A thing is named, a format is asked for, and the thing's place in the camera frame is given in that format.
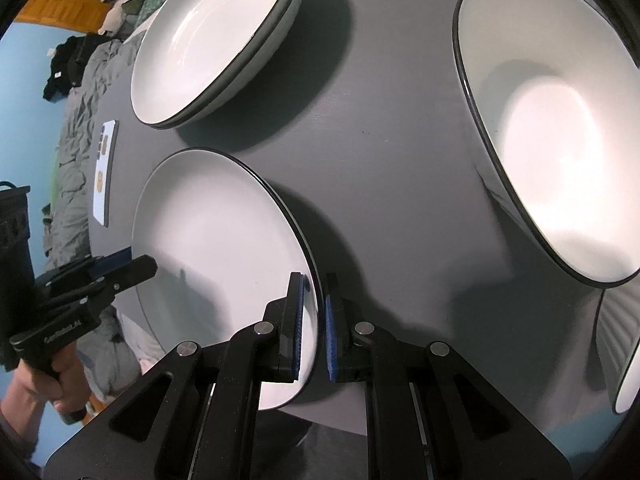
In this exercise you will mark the white smartphone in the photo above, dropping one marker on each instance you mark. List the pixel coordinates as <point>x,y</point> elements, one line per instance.
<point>106,175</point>

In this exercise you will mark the person's left hand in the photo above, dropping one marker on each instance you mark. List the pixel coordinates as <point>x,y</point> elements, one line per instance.
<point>75,385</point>

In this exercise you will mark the grey duvet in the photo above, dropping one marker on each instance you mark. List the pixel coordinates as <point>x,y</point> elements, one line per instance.
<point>80,145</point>

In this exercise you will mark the pile of beige clothes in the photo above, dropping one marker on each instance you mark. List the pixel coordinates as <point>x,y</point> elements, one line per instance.
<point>122,10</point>

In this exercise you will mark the pile of black clothes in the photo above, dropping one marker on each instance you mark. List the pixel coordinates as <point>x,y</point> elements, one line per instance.
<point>65,67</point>

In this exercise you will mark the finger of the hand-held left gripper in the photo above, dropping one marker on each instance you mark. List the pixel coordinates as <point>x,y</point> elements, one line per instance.
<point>112,260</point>
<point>135,270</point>

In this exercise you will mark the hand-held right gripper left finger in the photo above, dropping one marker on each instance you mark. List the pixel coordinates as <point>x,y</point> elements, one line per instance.
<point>297,330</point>

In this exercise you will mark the person's left forearm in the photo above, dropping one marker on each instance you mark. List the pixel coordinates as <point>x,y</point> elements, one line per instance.
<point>20,425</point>

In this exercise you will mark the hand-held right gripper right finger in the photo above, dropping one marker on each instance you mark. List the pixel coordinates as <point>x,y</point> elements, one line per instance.
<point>331,340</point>

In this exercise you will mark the white bowl with dark rim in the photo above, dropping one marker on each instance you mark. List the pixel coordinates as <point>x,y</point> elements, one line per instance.
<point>550,135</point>
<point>620,340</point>

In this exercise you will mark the orange wooden wardrobe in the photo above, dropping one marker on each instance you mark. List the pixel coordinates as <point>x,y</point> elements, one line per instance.
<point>60,12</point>

